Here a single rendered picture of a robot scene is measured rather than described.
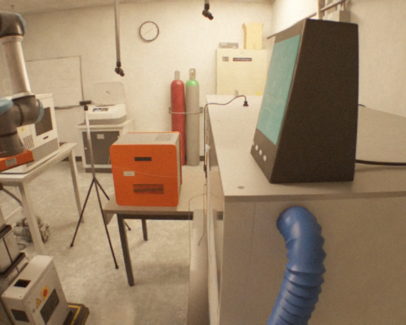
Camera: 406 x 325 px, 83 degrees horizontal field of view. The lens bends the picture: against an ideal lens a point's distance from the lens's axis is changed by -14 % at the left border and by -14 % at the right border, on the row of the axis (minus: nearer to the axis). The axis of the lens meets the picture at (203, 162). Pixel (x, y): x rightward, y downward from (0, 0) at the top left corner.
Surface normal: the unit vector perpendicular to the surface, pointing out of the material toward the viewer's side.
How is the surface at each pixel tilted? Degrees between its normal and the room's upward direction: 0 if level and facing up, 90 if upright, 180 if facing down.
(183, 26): 90
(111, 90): 105
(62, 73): 90
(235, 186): 0
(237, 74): 90
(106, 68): 90
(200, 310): 0
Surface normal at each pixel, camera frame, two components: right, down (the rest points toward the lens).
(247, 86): 0.00, 0.32
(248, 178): 0.00, -0.95
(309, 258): -0.30, 0.07
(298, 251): -0.60, -0.72
